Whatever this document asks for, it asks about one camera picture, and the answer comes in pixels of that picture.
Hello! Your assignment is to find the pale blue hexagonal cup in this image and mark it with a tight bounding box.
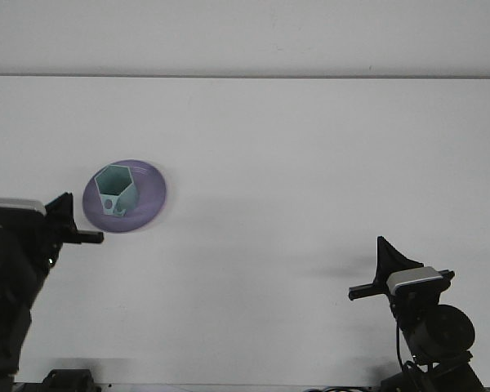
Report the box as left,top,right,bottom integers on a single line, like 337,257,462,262
92,163,140,217

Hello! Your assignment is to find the pale purple round plate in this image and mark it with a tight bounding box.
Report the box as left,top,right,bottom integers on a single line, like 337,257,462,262
82,158,168,234

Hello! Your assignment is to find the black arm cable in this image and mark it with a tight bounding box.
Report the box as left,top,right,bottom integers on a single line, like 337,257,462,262
394,322,417,385

